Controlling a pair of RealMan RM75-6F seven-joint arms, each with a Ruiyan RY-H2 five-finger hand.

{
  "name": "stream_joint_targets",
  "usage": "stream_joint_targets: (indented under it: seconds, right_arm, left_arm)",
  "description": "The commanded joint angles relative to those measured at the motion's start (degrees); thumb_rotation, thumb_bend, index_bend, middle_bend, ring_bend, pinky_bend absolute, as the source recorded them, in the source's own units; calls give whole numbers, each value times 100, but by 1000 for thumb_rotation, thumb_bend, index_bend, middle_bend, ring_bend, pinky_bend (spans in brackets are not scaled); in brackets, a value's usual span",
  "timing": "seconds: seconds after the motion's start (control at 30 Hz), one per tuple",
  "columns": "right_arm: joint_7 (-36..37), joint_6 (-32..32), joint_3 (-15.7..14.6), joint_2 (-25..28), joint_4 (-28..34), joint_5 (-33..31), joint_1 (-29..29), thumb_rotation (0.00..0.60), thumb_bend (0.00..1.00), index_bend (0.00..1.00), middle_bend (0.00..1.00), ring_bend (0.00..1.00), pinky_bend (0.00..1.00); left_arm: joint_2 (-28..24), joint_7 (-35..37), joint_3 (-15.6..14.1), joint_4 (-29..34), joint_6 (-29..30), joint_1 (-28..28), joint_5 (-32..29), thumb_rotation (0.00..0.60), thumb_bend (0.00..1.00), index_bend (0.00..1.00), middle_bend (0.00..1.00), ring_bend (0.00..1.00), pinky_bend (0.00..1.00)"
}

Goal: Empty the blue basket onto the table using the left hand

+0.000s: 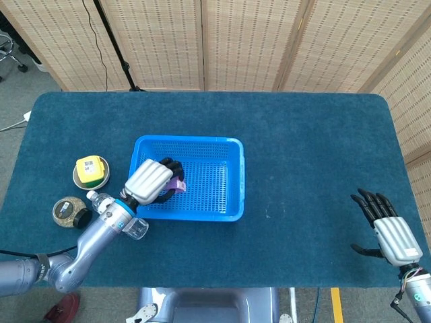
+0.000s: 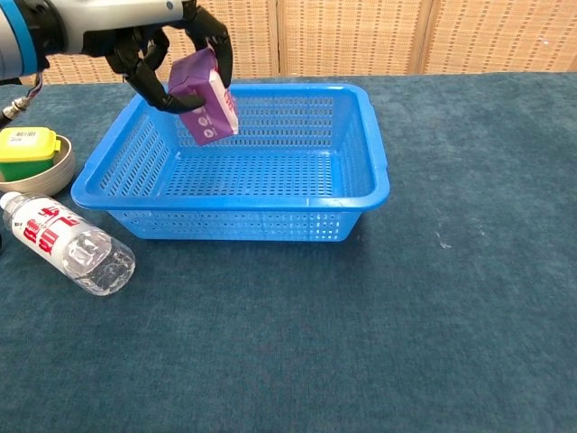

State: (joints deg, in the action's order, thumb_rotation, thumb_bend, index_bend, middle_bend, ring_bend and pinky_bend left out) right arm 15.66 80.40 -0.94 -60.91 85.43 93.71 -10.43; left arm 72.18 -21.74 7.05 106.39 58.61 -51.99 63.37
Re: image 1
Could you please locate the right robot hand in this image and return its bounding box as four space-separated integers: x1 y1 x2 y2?
350 188 424 268

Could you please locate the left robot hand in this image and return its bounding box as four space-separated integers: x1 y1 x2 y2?
120 156 187 206

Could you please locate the small purple carton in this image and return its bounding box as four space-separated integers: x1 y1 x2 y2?
168 178 187 194

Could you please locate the beige round bowl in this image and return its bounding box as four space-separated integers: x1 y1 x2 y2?
72 157 110 191

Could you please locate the clear bottle white red label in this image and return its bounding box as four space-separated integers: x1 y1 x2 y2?
86 190 150 241

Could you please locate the green box with yellow lid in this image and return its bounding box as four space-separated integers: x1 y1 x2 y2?
75 156 106 185

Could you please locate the clear spice jar black lid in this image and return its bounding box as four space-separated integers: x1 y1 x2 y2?
52 196 94 230

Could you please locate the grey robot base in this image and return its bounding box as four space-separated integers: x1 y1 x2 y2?
126 287 294 323

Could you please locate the blue plastic perforated basket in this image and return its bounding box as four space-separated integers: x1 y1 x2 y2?
127 135 245 223

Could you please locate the yellow floor tape strip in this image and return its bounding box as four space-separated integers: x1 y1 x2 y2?
330 287 344 323

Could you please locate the black tripod stand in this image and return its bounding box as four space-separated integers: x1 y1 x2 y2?
92 0 147 93

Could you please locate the teal table cloth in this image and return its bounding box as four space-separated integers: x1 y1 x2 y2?
0 91 422 289

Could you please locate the red shoe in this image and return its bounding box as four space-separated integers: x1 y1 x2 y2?
44 293 81 322

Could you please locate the bamboo folding screen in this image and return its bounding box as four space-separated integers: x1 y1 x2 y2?
0 0 431 219

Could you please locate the blue floor cable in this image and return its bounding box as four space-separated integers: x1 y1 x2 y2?
312 287 321 323

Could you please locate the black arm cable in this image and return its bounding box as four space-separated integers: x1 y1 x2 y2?
0 246 79 258

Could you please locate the thin black hanging cable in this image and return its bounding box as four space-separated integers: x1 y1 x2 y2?
81 0 108 92

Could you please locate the white floor cable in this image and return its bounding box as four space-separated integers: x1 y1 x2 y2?
0 119 26 132

